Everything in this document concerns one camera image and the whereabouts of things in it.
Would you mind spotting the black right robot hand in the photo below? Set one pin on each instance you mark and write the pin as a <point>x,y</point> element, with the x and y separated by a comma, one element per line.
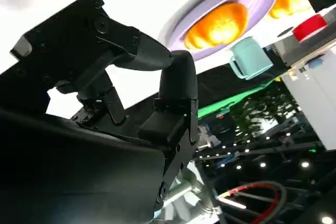
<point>78,169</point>

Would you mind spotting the red round object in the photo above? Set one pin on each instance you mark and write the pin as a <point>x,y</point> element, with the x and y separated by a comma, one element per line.
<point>308,28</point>

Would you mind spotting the lilac plate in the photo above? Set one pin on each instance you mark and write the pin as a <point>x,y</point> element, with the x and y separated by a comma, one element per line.
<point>257,1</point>

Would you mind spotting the pale green mug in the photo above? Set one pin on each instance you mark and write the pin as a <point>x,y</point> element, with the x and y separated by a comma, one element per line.
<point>249,58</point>

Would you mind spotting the white cabinet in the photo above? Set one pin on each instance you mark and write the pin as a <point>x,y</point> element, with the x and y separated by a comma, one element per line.
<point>315,103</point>

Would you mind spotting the silver aluminium frame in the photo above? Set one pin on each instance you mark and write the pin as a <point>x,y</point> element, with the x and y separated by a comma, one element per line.
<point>189,195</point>

